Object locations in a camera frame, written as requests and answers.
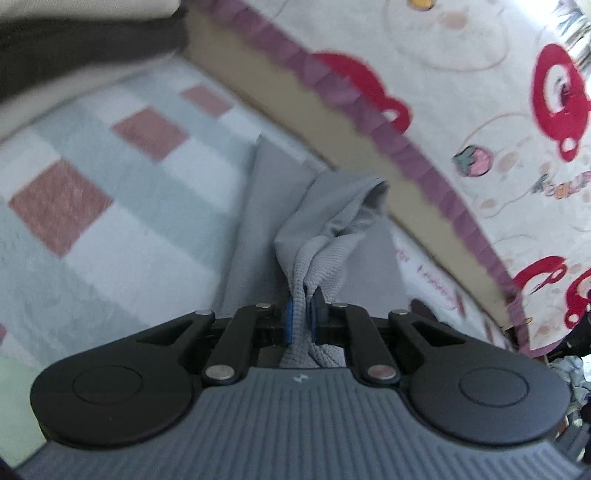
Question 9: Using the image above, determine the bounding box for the dark brown folded garment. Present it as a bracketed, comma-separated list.
[1, 7, 187, 101]

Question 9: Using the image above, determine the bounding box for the beige folded garment bottom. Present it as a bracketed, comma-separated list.
[1, 52, 175, 139]

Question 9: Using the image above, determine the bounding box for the checkered pastel rug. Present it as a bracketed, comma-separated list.
[0, 57, 509, 370]

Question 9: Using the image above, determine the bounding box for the cream folded garment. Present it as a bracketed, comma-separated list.
[1, 0, 186, 27]

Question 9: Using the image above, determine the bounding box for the pale green cloth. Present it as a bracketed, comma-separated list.
[0, 355, 46, 467]

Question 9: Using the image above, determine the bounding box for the light grey knit garment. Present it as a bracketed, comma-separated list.
[218, 138, 409, 368]

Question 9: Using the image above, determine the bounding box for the white quilt red pattern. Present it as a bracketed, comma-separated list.
[187, 1, 590, 357]

